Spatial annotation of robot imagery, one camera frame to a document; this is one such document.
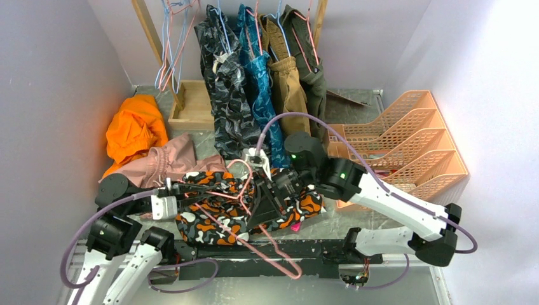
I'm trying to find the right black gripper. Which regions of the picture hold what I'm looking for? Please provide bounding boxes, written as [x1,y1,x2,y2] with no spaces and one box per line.
[245,166,317,228]

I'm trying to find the orange camouflage shorts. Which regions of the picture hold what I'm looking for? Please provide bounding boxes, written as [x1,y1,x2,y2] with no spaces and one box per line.
[175,172,326,246]

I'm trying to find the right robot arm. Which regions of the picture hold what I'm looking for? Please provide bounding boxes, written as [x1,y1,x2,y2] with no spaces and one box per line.
[247,132,462,267]

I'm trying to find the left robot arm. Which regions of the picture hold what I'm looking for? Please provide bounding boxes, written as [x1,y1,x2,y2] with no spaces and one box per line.
[60,174,219,304]

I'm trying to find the blue patterned shorts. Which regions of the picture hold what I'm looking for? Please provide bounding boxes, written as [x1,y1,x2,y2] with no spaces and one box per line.
[235,4,290,168]

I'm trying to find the tan brown shorts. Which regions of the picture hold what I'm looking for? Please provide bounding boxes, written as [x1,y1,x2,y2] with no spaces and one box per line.
[259,17,308,114]

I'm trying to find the dark olive green shorts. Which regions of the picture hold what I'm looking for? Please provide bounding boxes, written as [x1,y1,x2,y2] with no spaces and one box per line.
[279,5,327,121]

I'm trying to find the black grey patterned shorts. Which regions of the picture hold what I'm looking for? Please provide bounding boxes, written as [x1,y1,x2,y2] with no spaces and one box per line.
[194,4,261,160]

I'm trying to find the pink plastic clip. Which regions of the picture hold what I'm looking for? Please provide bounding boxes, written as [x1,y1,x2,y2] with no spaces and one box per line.
[290,223,301,233]

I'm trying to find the wooden clothes rack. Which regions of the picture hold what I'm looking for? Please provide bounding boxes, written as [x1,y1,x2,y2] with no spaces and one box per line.
[131,0,327,130]

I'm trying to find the peach plastic file organizer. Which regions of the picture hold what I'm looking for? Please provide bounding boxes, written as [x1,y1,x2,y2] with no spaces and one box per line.
[324,90,468,201]

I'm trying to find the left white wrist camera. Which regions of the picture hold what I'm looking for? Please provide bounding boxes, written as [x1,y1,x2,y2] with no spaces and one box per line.
[150,196,178,220]

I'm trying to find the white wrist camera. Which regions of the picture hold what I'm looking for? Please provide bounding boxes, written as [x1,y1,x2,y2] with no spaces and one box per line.
[150,196,178,220]
[242,147,271,180]

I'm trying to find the pink drawstring shorts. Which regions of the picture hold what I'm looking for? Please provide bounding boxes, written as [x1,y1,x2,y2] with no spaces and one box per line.
[105,133,227,188]

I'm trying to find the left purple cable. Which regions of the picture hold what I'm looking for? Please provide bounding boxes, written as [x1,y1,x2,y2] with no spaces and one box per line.
[60,188,161,305]

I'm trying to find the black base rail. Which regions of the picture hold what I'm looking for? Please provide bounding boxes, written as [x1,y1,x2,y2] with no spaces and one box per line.
[162,239,383,279]

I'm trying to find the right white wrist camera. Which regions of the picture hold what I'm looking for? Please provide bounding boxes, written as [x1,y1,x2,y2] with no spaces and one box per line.
[242,147,271,180]

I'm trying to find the aluminium frame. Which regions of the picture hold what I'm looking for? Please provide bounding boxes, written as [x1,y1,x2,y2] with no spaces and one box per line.
[67,240,451,304]

